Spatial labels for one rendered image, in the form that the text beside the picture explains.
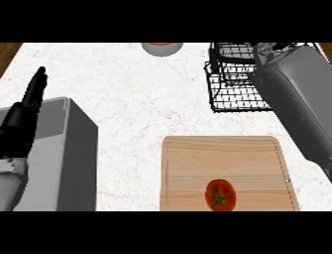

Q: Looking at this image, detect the grey box appliance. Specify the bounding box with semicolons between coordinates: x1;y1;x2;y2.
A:
0;96;99;212

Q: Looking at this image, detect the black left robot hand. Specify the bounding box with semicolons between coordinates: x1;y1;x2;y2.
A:
0;65;49;161

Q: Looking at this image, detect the grey bowl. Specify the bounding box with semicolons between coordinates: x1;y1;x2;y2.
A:
139;42;185;58

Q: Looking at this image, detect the wooden cutting board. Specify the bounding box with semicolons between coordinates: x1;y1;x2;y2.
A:
158;135;301;212

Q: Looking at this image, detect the red tomato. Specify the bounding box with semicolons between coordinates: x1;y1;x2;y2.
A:
204;179;239;212

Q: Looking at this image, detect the black tiered wire basket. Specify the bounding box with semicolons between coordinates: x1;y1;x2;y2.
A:
202;42;322;113

